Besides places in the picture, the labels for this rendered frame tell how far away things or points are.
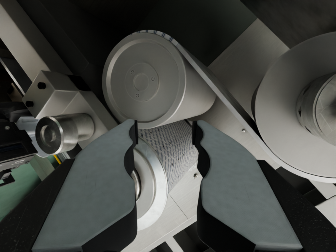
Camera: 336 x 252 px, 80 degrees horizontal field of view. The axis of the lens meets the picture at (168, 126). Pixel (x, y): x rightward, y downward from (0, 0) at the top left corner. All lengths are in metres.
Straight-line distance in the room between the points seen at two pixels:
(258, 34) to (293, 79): 0.35
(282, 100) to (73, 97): 0.24
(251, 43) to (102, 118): 0.43
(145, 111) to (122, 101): 0.04
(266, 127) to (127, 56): 0.19
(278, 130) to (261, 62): 0.34
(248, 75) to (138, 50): 0.35
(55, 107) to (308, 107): 0.26
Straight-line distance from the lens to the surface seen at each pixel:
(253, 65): 0.57
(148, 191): 0.28
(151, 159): 0.27
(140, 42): 0.28
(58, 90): 0.26
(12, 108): 0.33
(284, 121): 0.24
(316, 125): 0.19
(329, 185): 0.63
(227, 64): 0.57
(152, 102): 0.26
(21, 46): 0.34
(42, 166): 1.28
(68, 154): 0.37
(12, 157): 0.29
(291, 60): 0.25
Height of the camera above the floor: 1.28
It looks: 9 degrees down
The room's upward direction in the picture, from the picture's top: 140 degrees clockwise
